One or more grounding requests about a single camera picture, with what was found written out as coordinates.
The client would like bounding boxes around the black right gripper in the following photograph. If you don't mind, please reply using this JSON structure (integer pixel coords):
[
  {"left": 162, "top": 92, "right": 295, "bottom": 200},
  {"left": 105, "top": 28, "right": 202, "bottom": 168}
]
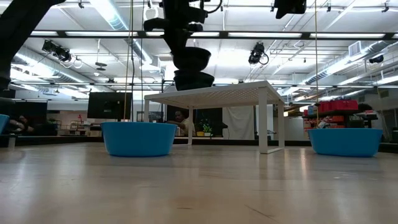
[{"left": 274, "top": 0, "right": 308, "bottom": 19}]

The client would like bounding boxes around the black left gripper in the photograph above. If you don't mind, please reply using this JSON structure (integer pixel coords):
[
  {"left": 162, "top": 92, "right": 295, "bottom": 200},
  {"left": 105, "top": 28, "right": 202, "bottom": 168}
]
[{"left": 143, "top": 0, "right": 208, "bottom": 58}]

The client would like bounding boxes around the floral pattern black bowl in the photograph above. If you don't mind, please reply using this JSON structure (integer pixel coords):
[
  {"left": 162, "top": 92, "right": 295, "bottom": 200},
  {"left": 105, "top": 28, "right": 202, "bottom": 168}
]
[
  {"left": 172, "top": 46, "right": 212, "bottom": 72},
  {"left": 173, "top": 70, "right": 215, "bottom": 91}
]

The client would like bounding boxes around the blue plastic mini bowl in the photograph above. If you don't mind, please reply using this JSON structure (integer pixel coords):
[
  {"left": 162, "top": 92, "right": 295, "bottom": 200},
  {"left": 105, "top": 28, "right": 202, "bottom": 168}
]
[
  {"left": 99, "top": 121, "right": 178, "bottom": 157},
  {"left": 307, "top": 128, "right": 384, "bottom": 158}
]

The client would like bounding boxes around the black overhead beam with lights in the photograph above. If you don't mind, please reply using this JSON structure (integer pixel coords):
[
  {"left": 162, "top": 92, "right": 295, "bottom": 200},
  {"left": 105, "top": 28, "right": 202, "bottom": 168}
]
[{"left": 29, "top": 29, "right": 398, "bottom": 40}]

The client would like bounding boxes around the white perforated metal shelf rack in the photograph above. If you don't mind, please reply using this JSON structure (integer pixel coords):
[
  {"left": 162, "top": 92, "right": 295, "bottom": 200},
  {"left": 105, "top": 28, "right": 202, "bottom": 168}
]
[{"left": 143, "top": 80, "right": 285, "bottom": 155}]

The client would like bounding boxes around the person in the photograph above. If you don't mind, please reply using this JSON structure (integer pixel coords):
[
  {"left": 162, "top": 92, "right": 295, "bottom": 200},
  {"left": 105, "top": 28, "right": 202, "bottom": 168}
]
[
  {"left": 166, "top": 109, "right": 197, "bottom": 137},
  {"left": 9, "top": 114, "right": 35, "bottom": 134}
]

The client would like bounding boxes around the green potted plant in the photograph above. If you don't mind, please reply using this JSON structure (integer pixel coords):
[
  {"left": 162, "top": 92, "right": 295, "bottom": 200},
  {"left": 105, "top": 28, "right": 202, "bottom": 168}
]
[{"left": 200, "top": 119, "right": 215, "bottom": 138}]

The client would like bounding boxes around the black computer monitor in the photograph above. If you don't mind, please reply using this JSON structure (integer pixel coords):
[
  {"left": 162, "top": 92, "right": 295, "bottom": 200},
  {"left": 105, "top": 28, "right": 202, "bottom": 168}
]
[{"left": 86, "top": 91, "right": 133, "bottom": 121}]

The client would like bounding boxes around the white hanging sheet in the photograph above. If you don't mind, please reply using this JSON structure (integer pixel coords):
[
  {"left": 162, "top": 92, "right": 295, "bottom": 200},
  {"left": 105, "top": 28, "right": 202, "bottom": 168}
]
[{"left": 222, "top": 105, "right": 256, "bottom": 141}]

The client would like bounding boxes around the blue container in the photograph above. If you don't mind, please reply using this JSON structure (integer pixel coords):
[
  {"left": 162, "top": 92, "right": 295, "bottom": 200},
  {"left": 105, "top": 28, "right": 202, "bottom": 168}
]
[{"left": 0, "top": 114, "right": 10, "bottom": 135}]

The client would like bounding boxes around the white hanging ring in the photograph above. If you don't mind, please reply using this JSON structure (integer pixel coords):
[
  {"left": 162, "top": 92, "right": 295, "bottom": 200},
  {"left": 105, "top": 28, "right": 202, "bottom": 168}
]
[{"left": 143, "top": 6, "right": 164, "bottom": 21}]

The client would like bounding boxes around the black hanging cable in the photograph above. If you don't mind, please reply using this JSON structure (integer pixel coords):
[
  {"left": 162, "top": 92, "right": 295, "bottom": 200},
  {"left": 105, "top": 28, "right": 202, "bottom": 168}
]
[{"left": 139, "top": 0, "right": 146, "bottom": 113}]

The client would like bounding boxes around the yellow hanging cord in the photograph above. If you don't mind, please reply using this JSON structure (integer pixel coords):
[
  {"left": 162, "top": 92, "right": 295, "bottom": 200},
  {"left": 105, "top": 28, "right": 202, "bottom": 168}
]
[{"left": 123, "top": 0, "right": 134, "bottom": 122}]

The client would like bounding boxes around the thin hanging cord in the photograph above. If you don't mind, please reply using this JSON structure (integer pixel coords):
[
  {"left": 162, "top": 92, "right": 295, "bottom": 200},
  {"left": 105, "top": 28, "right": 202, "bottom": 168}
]
[{"left": 313, "top": 0, "right": 320, "bottom": 128}]

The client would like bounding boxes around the black aluminium table frame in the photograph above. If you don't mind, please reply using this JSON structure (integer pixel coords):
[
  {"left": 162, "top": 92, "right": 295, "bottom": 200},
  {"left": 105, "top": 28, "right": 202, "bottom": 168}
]
[{"left": 0, "top": 134, "right": 398, "bottom": 153}]

